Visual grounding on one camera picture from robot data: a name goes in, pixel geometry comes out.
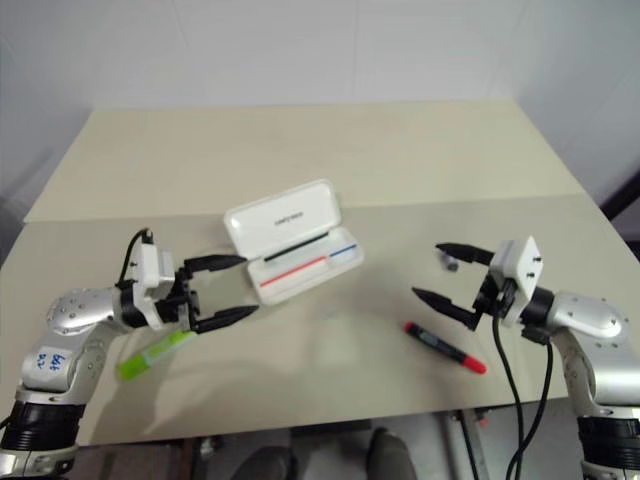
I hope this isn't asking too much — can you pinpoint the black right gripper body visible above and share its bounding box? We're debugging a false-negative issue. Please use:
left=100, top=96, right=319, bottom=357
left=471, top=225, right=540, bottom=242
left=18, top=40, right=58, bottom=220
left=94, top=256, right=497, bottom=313
left=471, top=271, right=520, bottom=321

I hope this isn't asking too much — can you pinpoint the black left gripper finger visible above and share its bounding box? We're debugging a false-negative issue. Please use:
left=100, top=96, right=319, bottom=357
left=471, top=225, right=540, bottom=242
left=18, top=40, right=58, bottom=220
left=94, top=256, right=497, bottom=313
left=194, top=305, right=259, bottom=336
left=183, top=253, right=249, bottom=276

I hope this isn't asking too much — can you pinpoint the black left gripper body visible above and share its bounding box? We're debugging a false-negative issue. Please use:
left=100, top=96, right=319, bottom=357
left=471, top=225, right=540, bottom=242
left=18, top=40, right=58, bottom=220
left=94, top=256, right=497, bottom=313
left=153, top=258, right=202, bottom=333

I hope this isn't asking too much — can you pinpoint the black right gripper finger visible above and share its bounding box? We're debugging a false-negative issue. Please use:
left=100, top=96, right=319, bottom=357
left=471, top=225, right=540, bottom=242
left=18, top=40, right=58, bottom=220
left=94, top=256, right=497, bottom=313
left=410, top=286, right=482, bottom=332
left=435, top=242, right=496, bottom=267

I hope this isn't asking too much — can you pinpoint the white pen case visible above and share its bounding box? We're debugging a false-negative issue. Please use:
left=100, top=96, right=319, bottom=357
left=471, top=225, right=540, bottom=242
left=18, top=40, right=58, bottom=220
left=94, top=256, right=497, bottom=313
left=222, top=178, right=366, bottom=307

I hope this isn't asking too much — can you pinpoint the black marker with red caps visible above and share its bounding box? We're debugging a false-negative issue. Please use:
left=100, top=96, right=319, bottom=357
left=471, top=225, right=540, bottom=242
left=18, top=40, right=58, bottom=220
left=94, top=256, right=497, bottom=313
left=403, top=320, right=488, bottom=376

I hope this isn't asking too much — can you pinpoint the green highlighter pen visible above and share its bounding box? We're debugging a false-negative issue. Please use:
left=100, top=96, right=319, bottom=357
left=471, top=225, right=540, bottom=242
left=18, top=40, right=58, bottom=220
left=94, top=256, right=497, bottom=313
left=116, top=329, right=199, bottom=383

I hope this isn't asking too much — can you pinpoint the thin black pen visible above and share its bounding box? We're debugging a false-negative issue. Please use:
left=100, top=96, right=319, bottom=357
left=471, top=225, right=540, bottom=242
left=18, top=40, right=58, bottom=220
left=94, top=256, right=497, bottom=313
left=263, top=230, right=332, bottom=262

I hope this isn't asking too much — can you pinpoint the white sticker with blue writing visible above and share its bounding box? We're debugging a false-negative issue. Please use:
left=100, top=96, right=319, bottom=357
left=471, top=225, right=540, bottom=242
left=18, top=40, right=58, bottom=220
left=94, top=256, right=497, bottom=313
left=31, top=349, right=70, bottom=375

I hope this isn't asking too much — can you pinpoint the dark rounded shape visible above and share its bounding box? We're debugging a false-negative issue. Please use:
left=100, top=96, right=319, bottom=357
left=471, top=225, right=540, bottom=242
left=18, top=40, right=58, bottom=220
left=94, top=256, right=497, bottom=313
left=243, top=443, right=297, bottom=480
left=366, top=426, right=417, bottom=480

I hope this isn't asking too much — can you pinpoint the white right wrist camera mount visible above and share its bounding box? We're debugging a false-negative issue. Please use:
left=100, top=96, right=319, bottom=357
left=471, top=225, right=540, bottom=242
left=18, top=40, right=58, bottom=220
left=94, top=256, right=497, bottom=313
left=486, top=235, right=544, bottom=327

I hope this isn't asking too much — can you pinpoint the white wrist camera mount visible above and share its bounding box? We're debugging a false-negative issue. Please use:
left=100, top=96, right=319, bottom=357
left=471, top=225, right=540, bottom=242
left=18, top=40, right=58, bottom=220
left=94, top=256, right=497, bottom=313
left=131, top=242, right=177, bottom=332
left=486, top=235, right=544, bottom=327

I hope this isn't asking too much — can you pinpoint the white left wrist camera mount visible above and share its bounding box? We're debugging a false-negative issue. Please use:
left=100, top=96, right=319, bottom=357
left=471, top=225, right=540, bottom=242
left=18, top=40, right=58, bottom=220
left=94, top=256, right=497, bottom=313
left=131, top=242, right=177, bottom=332

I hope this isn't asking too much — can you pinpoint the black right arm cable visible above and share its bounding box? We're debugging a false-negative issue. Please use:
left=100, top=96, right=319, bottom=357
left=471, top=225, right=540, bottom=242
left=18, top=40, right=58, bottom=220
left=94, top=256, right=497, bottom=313
left=491, top=298, right=554, bottom=480

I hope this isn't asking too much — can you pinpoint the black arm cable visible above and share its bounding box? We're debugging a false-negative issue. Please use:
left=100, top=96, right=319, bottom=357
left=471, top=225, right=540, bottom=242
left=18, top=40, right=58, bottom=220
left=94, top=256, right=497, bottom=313
left=491, top=298, right=554, bottom=480
left=116, top=228, right=154, bottom=292

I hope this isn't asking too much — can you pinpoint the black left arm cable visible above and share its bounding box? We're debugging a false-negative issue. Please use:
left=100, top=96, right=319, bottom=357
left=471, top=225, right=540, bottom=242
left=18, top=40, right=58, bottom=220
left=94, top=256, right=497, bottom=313
left=116, top=228, right=154, bottom=292

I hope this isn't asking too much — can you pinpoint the metal table frame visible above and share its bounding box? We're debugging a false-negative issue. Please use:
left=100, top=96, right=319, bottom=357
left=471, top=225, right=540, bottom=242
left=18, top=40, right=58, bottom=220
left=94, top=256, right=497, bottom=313
left=438, top=405, right=494, bottom=480

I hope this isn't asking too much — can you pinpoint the black frame post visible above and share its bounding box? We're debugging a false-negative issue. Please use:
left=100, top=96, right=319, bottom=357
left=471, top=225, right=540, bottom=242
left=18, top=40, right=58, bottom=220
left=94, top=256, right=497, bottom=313
left=601, top=152, right=640, bottom=262

